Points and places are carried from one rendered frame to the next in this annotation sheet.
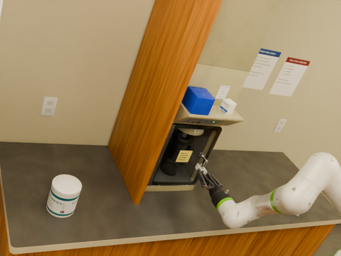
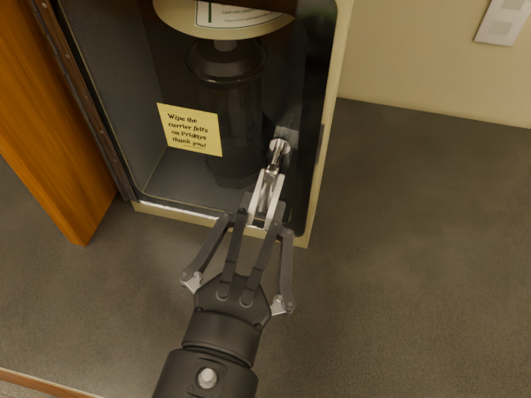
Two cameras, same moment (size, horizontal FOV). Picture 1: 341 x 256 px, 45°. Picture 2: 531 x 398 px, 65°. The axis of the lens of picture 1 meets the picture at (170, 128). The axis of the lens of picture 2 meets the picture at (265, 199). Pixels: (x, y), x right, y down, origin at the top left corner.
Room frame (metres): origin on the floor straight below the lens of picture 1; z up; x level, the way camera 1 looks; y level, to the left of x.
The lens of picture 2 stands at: (1.65, -0.46, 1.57)
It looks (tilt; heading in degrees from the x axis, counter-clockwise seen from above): 55 degrees down; 49
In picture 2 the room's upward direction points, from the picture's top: straight up
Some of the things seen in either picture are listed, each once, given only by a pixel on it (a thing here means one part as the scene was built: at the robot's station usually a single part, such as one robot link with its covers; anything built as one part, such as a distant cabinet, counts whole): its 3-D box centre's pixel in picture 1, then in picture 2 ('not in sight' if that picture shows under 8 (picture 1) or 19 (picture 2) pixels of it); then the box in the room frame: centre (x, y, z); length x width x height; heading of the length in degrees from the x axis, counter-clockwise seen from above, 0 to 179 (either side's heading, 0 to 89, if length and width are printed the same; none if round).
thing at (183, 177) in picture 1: (184, 156); (197, 133); (1.83, -0.13, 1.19); 0.30 x 0.01 x 0.40; 125
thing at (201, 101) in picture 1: (198, 100); not in sight; (1.73, -0.07, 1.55); 0.10 x 0.10 x 0.09; 35
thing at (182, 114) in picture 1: (208, 119); not in sight; (1.79, -0.15, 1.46); 0.32 x 0.11 x 0.10; 125
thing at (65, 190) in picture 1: (63, 196); not in sight; (1.40, 0.33, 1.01); 0.13 x 0.13 x 0.15
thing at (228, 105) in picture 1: (227, 106); not in sight; (1.83, -0.22, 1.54); 0.05 x 0.05 x 0.06; 51
